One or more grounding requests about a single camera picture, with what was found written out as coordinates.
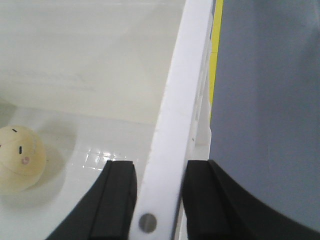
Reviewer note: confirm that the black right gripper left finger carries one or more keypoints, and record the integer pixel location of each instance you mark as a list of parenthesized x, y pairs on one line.
[(105, 212)]

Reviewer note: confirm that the white plastic tote box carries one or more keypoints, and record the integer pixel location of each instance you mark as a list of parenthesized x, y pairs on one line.
[(106, 80)]

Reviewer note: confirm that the cream egg plush green stripe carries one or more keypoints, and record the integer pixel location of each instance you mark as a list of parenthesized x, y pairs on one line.
[(22, 159)]

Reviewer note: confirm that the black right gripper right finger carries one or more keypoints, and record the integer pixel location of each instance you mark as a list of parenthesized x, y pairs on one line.
[(218, 208)]

